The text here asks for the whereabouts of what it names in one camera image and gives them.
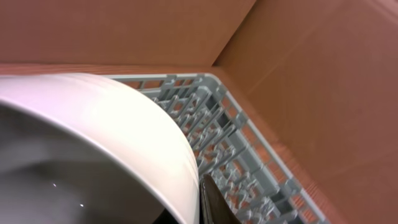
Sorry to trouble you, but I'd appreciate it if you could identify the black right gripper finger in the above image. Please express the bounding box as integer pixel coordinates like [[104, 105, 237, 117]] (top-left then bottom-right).
[[200, 174, 241, 224]]

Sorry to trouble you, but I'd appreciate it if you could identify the pink bowl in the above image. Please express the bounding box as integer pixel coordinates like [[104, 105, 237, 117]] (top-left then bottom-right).
[[1, 73, 200, 223]]

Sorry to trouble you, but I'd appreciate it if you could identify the grey dishwasher rack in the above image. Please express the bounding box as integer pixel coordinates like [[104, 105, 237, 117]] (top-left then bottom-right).
[[113, 73, 328, 223]]

